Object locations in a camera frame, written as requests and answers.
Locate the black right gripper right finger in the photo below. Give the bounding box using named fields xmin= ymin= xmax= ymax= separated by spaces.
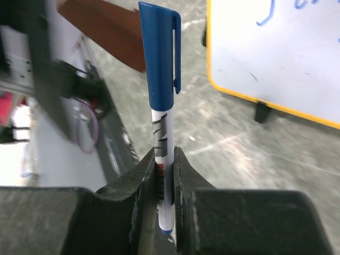
xmin=174 ymin=147 xmax=332 ymax=254

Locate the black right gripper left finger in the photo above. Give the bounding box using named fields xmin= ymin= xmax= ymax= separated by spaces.
xmin=1 ymin=151 xmax=156 ymax=254

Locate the yellow framed whiteboard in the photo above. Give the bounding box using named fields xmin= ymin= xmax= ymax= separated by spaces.
xmin=207 ymin=1 xmax=339 ymax=128

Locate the blue marker cap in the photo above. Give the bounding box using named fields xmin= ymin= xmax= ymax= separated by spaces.
xmin=138 ymin=2 xmax=182 ymax=112

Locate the white whiteboard marker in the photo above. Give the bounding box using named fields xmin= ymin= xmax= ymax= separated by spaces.
xmin=151 ymin=109 xmax=175 ymax=235

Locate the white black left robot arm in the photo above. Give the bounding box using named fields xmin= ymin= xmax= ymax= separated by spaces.
xmin=1 ymin=1 xmax=114 ymax=141

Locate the black whiteboard foot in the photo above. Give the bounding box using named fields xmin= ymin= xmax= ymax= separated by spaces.
xmin=201 ymin=20 xmax=207 ymax=47
xmin=254 ymin=101 xmax=271 ymax=124

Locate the brown wooden eraser block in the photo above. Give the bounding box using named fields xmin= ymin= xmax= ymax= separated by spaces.
xmin=57 ymin=0 xmax=146 ymax=73

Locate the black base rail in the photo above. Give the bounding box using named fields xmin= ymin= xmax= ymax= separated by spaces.
xmin=86 ymin=61 xmax=139 ymax=183

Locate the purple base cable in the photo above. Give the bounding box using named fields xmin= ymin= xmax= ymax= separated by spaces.
xmin=75 ymin=100 xmax=99 ymax=154

